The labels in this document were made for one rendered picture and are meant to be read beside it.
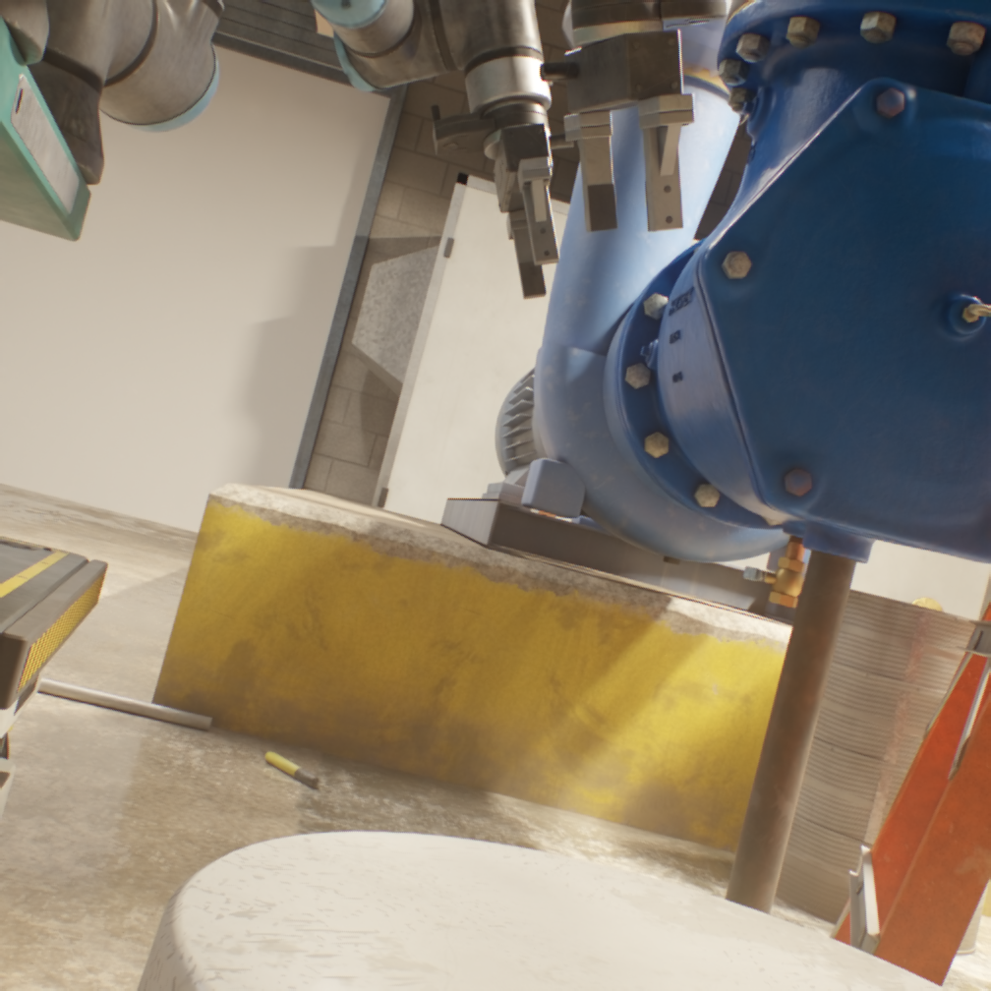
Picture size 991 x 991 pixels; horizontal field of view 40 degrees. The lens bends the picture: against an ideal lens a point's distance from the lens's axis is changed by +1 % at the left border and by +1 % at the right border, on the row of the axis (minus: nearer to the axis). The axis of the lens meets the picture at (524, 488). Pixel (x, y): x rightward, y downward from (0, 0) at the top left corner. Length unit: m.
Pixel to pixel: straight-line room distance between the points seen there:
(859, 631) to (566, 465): 0.69
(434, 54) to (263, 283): 6.66
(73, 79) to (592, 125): 0.56
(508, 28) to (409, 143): 6.59
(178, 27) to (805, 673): 1.10
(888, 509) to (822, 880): 0.83
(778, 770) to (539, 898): 1.43
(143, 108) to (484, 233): 4.84
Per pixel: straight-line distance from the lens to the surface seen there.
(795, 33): 1.90
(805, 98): 1.94
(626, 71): 1.13
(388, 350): 6.70
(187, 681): 2.53
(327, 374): 7.84
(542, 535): 3.17
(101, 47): 1.56
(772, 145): 1.96
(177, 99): 1.73
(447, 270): 6.44
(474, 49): 1.57
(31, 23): 1.08
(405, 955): 0.35
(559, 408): 2.65
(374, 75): 1.61
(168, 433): 8.19
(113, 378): 8.27
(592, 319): 2.68
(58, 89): 1.52
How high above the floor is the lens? 0.47
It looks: 2 degrees up
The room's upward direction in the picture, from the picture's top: 15 degrees clockwise
